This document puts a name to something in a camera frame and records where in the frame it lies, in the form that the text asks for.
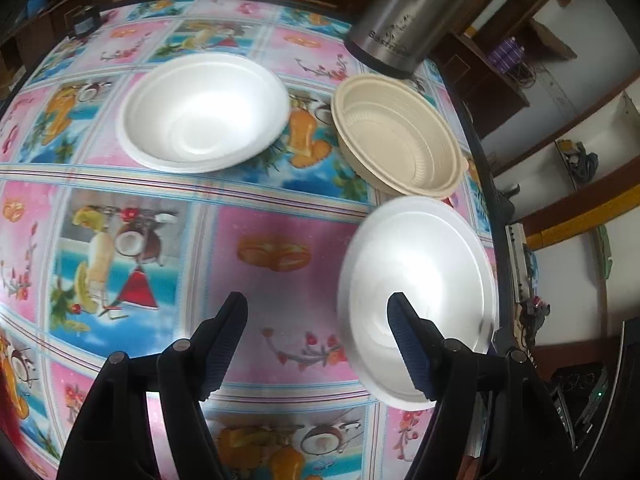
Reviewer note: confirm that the colourful fruit pattern tablecloth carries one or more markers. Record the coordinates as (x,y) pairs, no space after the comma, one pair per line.
(99,253)

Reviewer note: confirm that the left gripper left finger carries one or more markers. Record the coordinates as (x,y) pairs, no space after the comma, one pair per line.
(111,437)

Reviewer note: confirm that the small beige plastic bowl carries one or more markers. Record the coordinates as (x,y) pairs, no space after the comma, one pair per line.
(394,139)

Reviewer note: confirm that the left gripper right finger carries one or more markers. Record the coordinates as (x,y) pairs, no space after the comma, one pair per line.
(524,436)

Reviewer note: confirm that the stainless steel thermos jug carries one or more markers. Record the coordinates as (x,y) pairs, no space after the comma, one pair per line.
(394,37)

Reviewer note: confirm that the white foam bowl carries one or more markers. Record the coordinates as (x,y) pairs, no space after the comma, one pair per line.
(424,249)
(202,113)

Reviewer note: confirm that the purple bottles on shelf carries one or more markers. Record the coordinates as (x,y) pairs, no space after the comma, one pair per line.
(506,55)

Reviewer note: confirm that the black tracking camera box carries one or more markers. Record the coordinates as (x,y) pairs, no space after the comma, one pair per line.
(578,392)

